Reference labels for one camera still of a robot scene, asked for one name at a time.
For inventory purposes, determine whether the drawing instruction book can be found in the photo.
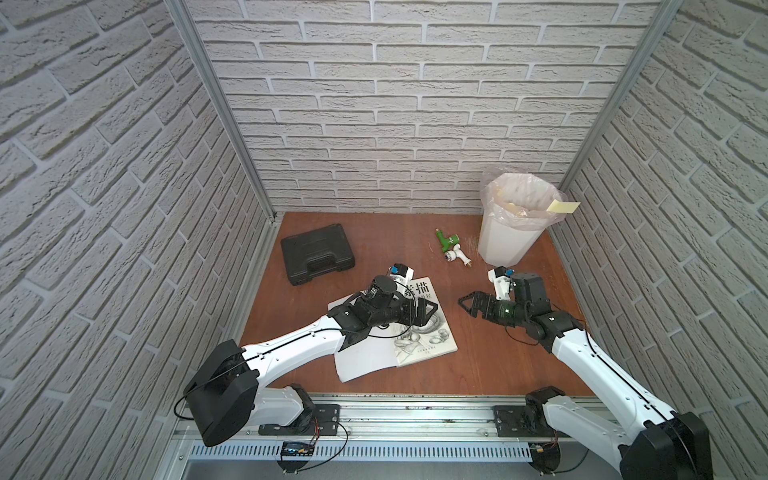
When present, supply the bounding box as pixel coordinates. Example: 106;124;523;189
334;277;458;383

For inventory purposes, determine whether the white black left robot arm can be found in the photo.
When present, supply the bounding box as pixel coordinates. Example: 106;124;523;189
181;291;438;447

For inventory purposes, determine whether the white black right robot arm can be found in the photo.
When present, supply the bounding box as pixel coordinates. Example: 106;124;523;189
458;291;714;479

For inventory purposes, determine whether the yellow note on bin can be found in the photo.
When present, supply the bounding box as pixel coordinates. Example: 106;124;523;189
547;199;580;214

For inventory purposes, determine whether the white plastic tap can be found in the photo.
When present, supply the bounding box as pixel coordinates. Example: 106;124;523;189
444;244;472;268

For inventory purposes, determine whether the green plastic tap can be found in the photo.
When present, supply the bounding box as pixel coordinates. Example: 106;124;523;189
435;229;460;253

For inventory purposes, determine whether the white trash bin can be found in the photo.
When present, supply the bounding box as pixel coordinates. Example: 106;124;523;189
478;207;549;267

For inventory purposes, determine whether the black plastic tool case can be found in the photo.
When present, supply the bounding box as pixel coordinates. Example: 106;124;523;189
280;223;356;286

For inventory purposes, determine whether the small green circuit board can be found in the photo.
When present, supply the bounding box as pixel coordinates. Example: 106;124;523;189
280;441;315;461

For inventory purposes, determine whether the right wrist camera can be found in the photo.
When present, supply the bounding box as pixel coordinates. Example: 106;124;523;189
488;267;548;303

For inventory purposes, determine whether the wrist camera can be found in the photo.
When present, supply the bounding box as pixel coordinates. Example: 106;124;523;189
488;267;548;303
387;263;414;296

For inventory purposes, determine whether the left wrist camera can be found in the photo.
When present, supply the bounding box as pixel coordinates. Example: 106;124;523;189
387;263;414;296

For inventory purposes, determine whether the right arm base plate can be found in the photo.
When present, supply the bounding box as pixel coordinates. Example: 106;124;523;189
491;405;568;438

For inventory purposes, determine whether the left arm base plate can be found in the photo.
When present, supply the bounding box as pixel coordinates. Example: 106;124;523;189
258;404;341;437

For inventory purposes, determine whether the aluminium front rail frame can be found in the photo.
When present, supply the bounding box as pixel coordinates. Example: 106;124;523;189
155;392;679;480

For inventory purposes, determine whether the right aluminium corner post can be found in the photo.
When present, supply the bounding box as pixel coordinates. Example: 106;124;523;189
559;0;684;192

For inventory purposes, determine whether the aluminium corner post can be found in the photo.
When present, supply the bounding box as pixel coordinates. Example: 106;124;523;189
166;0;277;223
559;0;684;192

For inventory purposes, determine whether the left aluminium corner post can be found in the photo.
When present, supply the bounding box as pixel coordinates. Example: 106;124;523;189
166;0;277;223

